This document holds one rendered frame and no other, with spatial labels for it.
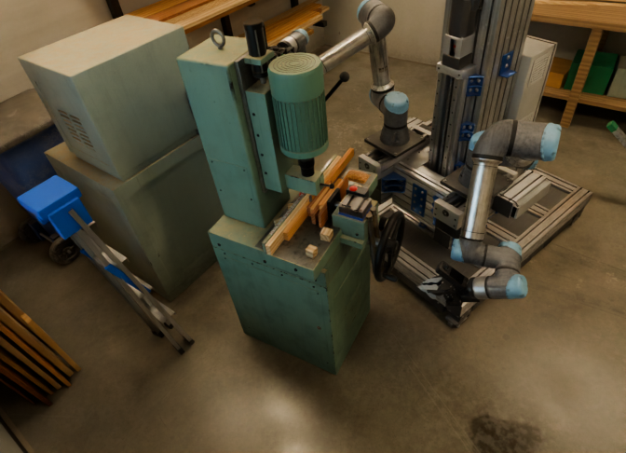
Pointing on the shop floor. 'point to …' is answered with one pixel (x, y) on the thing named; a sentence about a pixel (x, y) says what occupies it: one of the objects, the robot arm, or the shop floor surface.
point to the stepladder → (34, 199)
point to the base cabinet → (301, 307)
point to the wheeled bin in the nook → (31, 165)
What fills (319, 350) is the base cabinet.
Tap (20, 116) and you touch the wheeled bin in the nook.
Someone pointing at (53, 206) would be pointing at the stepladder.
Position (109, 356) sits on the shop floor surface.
